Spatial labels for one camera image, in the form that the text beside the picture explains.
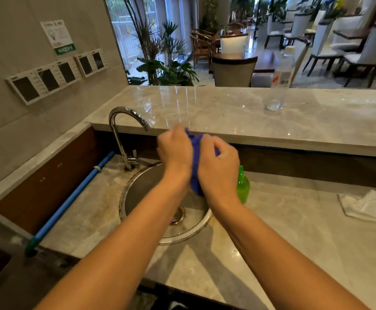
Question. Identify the person's right hand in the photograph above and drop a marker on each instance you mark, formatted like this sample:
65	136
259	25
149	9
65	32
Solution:
220	174

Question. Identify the person's left hand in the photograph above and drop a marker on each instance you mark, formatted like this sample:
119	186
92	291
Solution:
175	151

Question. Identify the person's right fingers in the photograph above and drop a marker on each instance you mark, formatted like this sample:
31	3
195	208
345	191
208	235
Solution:
213	145

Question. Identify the person's left fingers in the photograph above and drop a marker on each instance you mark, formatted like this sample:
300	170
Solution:
174	133

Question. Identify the blue cleaning cloth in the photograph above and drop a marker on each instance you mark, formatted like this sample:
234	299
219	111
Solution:
195	148

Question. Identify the person's right forearm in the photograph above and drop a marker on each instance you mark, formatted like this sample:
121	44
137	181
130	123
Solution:
272	261

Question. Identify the person's left forearm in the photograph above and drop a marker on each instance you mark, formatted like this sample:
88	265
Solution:
126	248

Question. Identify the green spray bottle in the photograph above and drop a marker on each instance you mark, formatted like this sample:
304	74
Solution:
243	187

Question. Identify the chrome sink faucet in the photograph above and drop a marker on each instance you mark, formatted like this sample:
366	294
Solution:
117	132

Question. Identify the round steel sink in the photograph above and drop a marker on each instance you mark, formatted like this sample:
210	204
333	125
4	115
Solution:
142	196

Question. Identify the tall green potted plant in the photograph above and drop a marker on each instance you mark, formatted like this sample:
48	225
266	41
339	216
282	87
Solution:
162	61

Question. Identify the beige upholstered chair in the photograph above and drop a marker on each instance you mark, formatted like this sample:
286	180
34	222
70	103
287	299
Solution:
233	72

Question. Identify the steel sink drain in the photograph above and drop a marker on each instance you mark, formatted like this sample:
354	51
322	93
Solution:
179	216

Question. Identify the brown wooden armchair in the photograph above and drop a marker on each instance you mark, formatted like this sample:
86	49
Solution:
201	45

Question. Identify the clear plastic bottle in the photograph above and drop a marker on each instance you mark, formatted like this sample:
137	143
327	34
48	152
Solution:
281	80

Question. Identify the brown wooden table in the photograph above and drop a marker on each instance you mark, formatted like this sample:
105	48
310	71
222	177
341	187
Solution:
262	61

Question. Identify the white cushioned wooden chair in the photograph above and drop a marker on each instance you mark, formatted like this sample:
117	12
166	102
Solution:
233	45

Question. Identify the blue pole with green tip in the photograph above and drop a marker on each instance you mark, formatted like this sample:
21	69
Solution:
68	200

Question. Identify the white crumpled cloth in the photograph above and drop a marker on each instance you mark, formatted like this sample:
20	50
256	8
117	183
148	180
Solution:
369	206

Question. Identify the group of white dining chairs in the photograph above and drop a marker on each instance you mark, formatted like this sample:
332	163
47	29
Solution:
365	48

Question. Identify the white wall switch panel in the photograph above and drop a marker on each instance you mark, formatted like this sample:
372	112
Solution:
67	71
98	60
85	65
25	87
48	79

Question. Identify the white and green wall notice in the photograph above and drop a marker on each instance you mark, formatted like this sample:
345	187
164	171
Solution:
58	37

